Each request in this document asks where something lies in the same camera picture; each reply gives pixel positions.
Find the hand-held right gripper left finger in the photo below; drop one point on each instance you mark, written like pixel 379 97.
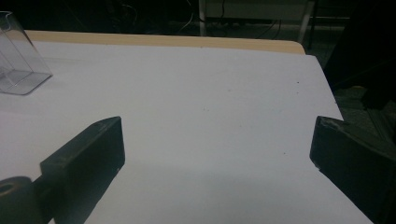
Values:
pixel 87 161

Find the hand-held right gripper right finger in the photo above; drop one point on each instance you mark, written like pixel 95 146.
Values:
pixel 351 168

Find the white table cover sheet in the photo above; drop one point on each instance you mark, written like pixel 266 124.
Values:
pixel 193 124

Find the clear plastic container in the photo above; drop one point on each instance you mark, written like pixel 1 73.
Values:
pixel 18 65

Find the white metal stand frame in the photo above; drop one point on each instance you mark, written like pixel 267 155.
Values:
pixel 258 15

